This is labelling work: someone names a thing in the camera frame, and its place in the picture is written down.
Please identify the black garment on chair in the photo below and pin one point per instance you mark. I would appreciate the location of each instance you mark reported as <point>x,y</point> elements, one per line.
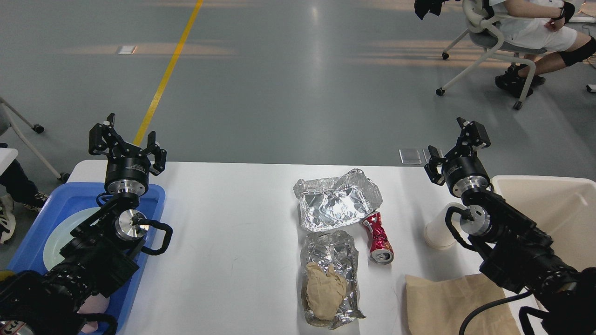
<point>423,7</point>

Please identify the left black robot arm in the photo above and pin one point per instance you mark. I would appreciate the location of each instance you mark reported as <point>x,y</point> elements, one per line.
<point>99,259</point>

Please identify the left rolling chair leg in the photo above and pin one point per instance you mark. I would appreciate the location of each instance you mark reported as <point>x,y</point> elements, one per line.
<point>7,121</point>

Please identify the crumpled brown paper ball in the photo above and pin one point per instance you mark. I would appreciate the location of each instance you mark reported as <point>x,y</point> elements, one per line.
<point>325,290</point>

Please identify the seated person white shorts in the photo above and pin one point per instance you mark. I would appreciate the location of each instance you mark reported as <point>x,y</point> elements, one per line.
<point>537,24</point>

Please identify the pink mug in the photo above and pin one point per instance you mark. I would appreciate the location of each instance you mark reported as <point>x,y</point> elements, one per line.
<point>93,305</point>

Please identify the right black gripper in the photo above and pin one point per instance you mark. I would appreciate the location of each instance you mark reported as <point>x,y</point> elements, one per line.
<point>462,171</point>

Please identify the crushed red soda can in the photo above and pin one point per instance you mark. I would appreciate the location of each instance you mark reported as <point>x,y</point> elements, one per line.
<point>381,251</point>

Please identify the green plate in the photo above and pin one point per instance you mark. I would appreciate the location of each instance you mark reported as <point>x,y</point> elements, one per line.
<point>60,237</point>

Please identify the crumpled foil tray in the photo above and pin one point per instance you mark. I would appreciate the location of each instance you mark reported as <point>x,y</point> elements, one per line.
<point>334,202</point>

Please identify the white rolling chair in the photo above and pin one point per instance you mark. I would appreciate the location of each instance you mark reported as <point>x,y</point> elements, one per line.
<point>481,20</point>

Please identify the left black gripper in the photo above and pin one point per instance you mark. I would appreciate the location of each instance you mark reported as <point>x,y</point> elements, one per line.
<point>125,174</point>

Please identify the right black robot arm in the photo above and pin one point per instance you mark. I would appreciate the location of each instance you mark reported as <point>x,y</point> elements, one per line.
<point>516,254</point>

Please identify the blue mug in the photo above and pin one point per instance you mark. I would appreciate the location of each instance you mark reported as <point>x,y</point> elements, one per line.
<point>5,274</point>

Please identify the brown paper bag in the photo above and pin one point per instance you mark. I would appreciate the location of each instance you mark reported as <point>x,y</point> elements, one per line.
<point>439,308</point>

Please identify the beige plastic bin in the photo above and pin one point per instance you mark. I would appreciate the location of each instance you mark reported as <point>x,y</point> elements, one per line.
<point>563,207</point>

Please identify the flat crumpled foil sheet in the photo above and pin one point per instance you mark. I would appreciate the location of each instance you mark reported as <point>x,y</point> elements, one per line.
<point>336,248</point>

